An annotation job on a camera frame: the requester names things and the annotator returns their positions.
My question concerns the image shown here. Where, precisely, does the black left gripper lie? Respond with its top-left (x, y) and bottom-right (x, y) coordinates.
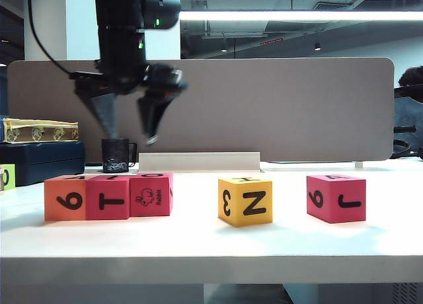
top-left (72, 27), bottom-right (181, 146)

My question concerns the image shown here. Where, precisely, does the pink block with O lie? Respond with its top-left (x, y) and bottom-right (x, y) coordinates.
top-left (129, 171), bottom-right (174, 217)

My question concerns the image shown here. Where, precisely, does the pink block with T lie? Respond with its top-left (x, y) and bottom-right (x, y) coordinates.
top-left (85, 174), bottom-right (133, 221)

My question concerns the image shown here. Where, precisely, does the orange foam block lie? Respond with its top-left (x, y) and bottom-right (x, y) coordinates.
top-left (44, 174), bottom-right (97, 222)

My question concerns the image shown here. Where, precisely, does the yellow foam block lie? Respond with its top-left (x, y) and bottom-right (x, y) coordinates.
top-left (217, 177), bottom-right (274, 228)

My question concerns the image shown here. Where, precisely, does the pink block with J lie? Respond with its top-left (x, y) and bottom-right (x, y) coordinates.
top-left (306, 174), bottom-right (367, 224)

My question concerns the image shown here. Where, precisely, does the black mug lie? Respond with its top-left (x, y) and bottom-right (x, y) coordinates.
top-left (100, 137), bottom-right (138, 174)

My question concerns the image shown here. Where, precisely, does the yellow patterned box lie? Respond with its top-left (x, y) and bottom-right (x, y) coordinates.
top-left (2, 118), bottom-right (80, 144)

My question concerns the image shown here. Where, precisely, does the dark blue case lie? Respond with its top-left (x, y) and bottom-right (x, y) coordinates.
top-left (0, 141), bottom-right (86, 188)

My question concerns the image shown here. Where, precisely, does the green foam block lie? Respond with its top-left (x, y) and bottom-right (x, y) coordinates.
top-left (0, 164), bottom-right (17, 192)

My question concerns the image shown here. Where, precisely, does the grey desk divider panel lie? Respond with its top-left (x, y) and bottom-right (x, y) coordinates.
top-left (7, 57), bottom-right (395, 164)

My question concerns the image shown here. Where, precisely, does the ceiling light strip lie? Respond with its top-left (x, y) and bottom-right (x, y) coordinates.
top-left (179, 11), bottom-right (423, 22)

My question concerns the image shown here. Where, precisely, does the grey jacket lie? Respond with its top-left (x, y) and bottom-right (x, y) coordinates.
top-left (393, 97), bottom-right (423, 153)

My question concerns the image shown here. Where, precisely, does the person in background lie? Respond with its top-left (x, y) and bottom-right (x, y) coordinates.
top-left (391, 85), bottom-right (423, 161)

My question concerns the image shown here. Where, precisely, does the perforated metal panel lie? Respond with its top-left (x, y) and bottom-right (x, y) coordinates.
top-left (391, 282), bottom-right (420, 304)

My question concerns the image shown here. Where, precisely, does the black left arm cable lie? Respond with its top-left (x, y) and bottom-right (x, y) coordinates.
top-left (28, 0), bottom-right (74, 76)

